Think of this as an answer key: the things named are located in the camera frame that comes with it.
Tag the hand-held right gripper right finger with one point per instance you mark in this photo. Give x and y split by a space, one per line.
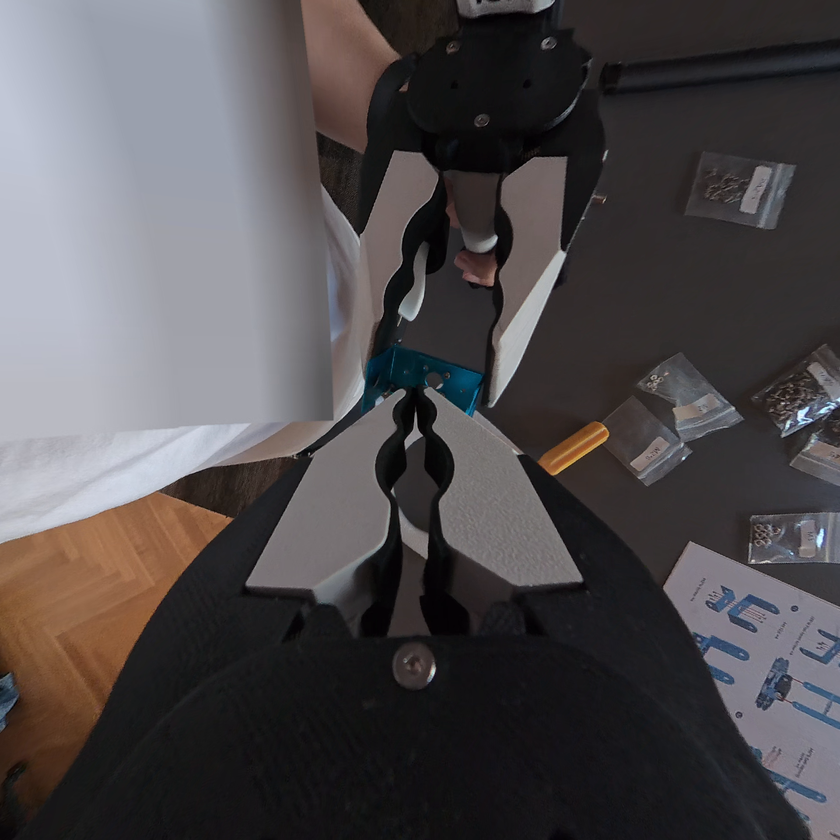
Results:
505 518

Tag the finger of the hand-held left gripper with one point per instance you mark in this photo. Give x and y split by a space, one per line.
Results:
394 210
538 216

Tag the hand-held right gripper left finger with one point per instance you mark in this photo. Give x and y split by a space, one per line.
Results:
315 525

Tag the blue metal u-shaped bracket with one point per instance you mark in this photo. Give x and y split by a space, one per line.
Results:
453 380

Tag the person's left forearm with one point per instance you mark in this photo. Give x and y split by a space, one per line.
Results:
341 65

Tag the dark grey desk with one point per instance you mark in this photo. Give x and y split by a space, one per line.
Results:
656 295

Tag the person's left hand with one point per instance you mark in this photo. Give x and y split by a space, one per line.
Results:
476 269

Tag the clear zip bag white label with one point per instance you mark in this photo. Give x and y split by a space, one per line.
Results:
820 456
646 439

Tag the person in white t-shirt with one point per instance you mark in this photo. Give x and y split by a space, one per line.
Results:
131 459

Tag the clear zip bag of screws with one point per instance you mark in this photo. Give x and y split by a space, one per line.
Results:
735 190
800 394

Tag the clear zip bag of nuts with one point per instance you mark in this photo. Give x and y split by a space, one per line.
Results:
689 394

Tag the black tube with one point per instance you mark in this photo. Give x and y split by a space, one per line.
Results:
722 65

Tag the printed instruction sheet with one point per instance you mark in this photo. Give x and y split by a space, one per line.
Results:
741 590

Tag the clear zip bag of washers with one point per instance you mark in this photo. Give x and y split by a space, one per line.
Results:
787 538

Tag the blue denim cloth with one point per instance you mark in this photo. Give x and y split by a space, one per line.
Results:
6 699

